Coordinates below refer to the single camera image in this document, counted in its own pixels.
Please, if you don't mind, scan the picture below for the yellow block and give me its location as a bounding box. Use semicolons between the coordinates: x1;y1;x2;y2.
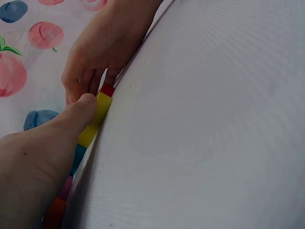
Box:
77;92;112;148

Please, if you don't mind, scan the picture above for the person's left hand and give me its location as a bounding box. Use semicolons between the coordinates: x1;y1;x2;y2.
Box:
0;93;98;229

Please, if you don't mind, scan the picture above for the person's right hand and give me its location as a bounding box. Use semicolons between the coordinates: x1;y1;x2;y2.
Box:
61;14;155;106

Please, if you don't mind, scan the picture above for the teal block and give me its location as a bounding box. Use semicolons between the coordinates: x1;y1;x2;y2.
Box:
70;144;87;177

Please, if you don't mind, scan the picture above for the orange block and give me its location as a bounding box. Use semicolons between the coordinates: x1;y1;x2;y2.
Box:
42;197;67;229

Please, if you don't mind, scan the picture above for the red block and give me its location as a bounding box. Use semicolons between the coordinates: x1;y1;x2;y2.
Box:
98;83;116;98

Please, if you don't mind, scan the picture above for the person's right forearm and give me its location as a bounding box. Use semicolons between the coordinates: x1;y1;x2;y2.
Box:
99;0;165;19

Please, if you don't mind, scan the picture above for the pink block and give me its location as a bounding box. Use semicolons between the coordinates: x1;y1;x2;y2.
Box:
58;175;74;202

